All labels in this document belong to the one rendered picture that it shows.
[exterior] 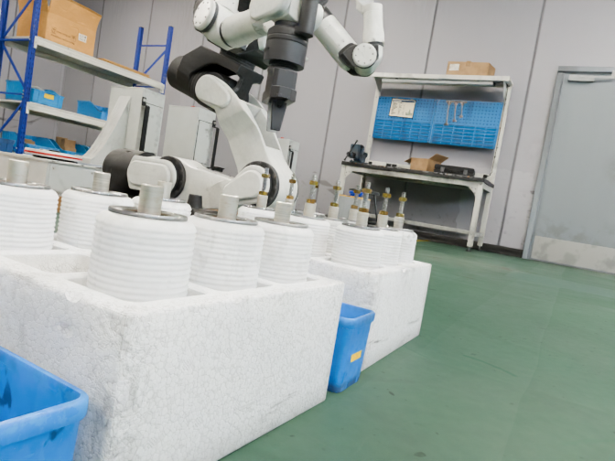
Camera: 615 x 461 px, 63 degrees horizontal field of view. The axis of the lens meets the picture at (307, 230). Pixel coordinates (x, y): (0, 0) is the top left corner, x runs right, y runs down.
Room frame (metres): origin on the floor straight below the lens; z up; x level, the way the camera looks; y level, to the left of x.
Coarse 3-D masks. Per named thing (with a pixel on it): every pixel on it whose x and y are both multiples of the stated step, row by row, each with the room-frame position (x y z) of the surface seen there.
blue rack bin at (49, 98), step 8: (8, 80) 5.37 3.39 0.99; (16, 80) 5.31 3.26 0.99; (8, 88) 5.38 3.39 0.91; (16, 88) 5.32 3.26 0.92; (32, 88) 5.20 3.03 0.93; (8, 96) 5.38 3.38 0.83; (16, 96) 5.32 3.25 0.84; (32, 96) 5.21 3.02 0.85; (40, 96) 5.28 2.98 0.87; (48, 96) 5.34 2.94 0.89; (56, 96) 5.43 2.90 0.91; (48, 104) 5.36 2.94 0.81; (56, 104) 5.45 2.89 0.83
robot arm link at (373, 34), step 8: (368, 16) 1.70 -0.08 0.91; (376, 16) 1.69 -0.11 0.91; (368, 24) 1.70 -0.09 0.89; (376, 24) 1.69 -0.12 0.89; (368, 32) 1.69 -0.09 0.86; (376, 32) 1.69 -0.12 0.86; (368, 40) 1.69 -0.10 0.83; (376, 40) 1.69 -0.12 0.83; (376, 48) 1.66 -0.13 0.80; (376, 56) 1.66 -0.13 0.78; (376, 64) 1.71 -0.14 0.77; (360, 72) 1.73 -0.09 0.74; (368, 72) 1.73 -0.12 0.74
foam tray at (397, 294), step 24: (312, 264) 0.93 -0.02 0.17; (336, 264) 0.91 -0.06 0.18; (408, 264) 1.11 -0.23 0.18; (360, 288) 0.88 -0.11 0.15; (384, 288) 0.92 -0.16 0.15; (408, 288) 1.06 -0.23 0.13; (384, 312) 0.94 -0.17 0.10; (408, 312) 1.09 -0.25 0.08; (384, 336) 0.96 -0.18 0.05; (408, 336) 1.13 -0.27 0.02
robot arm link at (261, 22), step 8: (256, 0) 1.08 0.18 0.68; (264, 0) 1.06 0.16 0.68; (272, 0) 1.04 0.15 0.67; (280, 0) 1.03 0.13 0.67; (288, 0) 1.03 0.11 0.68; (256, 8) 1.08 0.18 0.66; (264, 8) 1.06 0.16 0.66; (272, 8) 1.04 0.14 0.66; (280, 8) 1.03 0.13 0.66; (256, 16) 1.07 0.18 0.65; (264, 16) 1.06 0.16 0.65; (272, 16) 1.06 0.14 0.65; (256, 24) 1.10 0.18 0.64; (264, 24) 1.13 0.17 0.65; (272, 24) 1.15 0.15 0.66; (256, 32) 1.14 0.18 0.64; (264, 32) 1.14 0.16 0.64
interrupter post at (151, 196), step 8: (144, 184) 0.48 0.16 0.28; (144, 192) 0.48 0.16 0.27; (152, 192) 0.48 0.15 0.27; (160, 192) 0.49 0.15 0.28; (144, 200) 0.48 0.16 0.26; (152, 200) 0.48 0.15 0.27; (160, 200) 0.49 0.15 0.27; (144, 208) 0.48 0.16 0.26; (152, 208) 0.48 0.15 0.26; (160, 208) 0.49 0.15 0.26
